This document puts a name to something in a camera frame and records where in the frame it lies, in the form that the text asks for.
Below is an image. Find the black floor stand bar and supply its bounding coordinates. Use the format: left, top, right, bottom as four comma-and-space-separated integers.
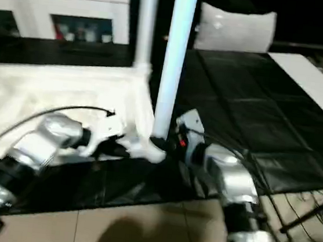
279, 188, 323, 237

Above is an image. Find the grey cushion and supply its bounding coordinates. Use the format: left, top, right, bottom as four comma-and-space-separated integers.
193, 1, 279, 59

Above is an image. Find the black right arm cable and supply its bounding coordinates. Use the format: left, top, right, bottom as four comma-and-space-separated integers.
188, 132, 322, 242

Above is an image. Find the black cabinet with gold label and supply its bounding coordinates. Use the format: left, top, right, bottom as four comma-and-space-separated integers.
121, 0, 206, 75

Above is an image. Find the white plastic table leg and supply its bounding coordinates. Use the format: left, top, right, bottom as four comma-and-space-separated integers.
131, 0, 161, 74
150, 0, 199, 144

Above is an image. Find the white plastic table top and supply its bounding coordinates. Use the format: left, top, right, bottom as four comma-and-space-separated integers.
0, 49, 177, 198

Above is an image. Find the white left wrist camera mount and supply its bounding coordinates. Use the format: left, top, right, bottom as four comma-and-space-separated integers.
82, 112, 130, 162

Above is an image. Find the white flat board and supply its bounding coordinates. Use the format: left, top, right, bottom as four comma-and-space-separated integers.
259, 50, 323, 130

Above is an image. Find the black work mat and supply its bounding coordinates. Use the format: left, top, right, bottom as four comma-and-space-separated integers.
0, 22, 323, 242

